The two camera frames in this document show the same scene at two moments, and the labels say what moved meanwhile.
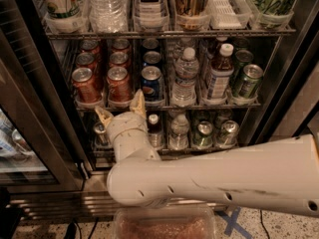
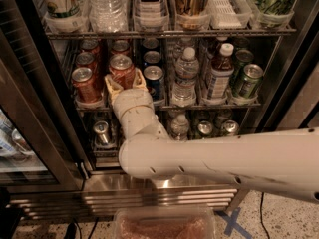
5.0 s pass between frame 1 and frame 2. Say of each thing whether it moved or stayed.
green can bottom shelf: stayed
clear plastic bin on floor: stayed
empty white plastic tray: stayed
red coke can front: moved
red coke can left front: stayed
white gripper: moved
